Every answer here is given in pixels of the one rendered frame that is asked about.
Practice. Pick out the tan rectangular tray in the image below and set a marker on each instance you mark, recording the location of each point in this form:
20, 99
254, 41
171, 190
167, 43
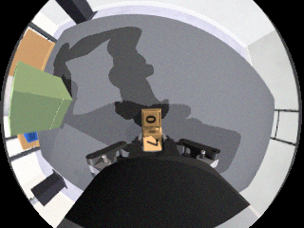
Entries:
160, 120

